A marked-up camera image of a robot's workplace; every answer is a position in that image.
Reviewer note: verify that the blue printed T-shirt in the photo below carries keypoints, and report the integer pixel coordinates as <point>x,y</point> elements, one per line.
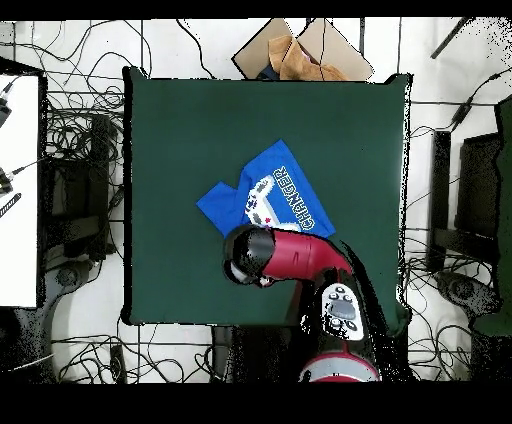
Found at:
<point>220,208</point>

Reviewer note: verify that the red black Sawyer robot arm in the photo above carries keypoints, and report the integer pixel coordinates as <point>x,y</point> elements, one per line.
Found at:
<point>300,256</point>

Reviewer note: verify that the black power strip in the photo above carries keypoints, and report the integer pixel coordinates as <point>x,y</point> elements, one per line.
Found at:
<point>118,362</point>

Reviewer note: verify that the dark green table cloth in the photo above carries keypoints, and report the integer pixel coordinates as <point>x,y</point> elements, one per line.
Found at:
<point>180,120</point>
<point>506,200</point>

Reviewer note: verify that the dark blue cloth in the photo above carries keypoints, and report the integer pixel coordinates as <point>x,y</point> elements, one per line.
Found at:
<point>267,74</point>

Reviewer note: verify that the tan cloth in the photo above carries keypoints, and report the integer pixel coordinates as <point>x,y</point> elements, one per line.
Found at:
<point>296,64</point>

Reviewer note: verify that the brown cardboard box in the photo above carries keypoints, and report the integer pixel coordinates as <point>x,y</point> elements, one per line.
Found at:
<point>256,52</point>

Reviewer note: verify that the black ribbed strip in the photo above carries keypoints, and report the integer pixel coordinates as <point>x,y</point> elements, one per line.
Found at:
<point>10,204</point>

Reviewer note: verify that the black device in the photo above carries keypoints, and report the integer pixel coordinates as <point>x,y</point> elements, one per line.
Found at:
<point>3,114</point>
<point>4,184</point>

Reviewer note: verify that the black power adapter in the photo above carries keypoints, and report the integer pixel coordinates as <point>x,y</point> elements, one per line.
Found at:
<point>462,114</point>

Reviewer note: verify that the black rod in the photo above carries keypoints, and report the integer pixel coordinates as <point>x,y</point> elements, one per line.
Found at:
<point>450,38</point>

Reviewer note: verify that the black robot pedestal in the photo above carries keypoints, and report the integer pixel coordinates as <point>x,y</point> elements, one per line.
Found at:
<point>256,352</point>

